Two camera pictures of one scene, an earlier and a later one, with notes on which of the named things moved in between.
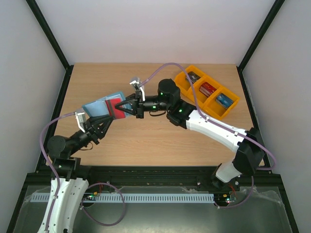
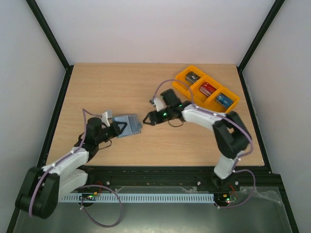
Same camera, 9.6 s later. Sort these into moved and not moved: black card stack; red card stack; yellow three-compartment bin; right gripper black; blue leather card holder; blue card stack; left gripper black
Moved: right gripper black; blue leather card holder; left gripper black
Not moved: red card stack; yellow three-compartment bin; blue card stack; black card stack
